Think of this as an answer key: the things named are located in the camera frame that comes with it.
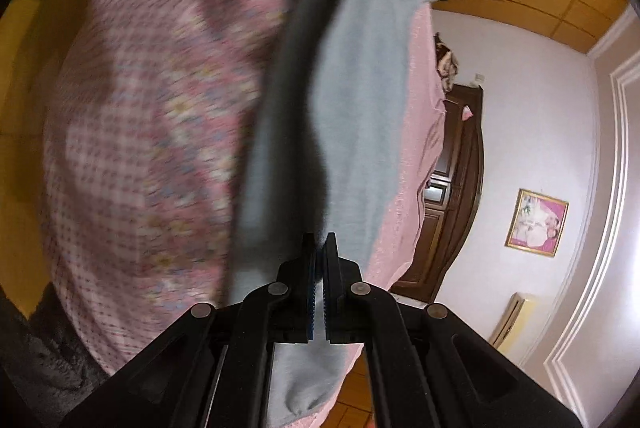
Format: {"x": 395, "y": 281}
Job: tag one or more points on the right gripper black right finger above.
{"x": 427, "y": 368}

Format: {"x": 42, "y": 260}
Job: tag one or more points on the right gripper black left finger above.
{"x": 211, "y": 367}

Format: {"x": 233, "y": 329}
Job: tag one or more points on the grey fleece pants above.
{"x": 348, "y": 130}

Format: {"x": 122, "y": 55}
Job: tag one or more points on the dark grey floor rug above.
{"x": 48, "y": 364}

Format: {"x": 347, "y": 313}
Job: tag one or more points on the dark wooden headboard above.
{"x": 451, "y": 198}

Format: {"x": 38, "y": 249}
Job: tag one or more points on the framed wedding photo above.
{"x": 537, "y": 223}

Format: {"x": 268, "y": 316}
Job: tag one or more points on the crumpled clothes pile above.
{"x": 446, "y": 64}

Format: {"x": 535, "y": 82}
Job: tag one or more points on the pink floral bedspread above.
{"x": 145, "y": 144}

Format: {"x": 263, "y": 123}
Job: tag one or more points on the white wall air conditioner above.
{"x": 512, "y": 322}

